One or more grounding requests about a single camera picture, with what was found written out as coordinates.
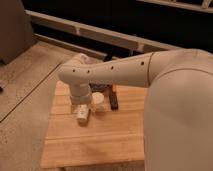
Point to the dark bowl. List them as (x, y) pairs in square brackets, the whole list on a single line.
[(102, 88)]

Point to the white shelf rail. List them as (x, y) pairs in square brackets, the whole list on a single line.
[(99, 34)]

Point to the grey cabinet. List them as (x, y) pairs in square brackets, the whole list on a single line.
[(16, 33)]

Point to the white bottle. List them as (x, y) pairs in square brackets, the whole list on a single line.
[(82, 113)]

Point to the wooden board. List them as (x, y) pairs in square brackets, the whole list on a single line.
[(109, 137)]

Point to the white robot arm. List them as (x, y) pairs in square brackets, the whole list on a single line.
[(178, 109)]

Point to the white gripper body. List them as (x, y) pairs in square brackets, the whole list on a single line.
[(79, 95)]

